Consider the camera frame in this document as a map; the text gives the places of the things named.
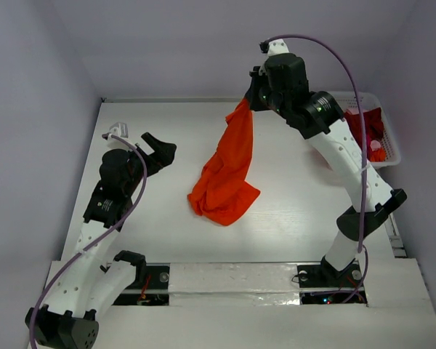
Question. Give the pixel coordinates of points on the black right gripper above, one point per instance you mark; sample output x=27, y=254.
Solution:
x=256, y=93

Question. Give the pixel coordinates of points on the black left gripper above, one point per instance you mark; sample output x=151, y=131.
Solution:
x=163, y=155

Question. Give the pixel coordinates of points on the orange t-shirt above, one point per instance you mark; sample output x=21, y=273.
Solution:
x=222, y=193

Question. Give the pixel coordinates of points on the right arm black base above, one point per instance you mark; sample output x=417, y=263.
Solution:
x=318, y=287

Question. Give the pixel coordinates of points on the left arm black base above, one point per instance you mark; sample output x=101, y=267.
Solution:
x=153, y=291

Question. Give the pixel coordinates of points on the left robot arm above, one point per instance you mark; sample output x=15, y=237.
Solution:
x=68, y=311

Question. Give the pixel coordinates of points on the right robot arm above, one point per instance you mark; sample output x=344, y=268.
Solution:
x=320, y=122

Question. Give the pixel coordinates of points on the white plastic laundry basket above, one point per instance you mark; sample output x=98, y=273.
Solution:
x=377, y=125

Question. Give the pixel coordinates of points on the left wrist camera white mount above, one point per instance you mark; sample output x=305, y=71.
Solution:
x=118, y=131

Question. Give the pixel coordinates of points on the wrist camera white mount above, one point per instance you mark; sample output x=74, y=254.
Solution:
x=274, y=47
x=118, y=131

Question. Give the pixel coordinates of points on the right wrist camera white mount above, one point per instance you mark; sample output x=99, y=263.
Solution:
x=274, y=47

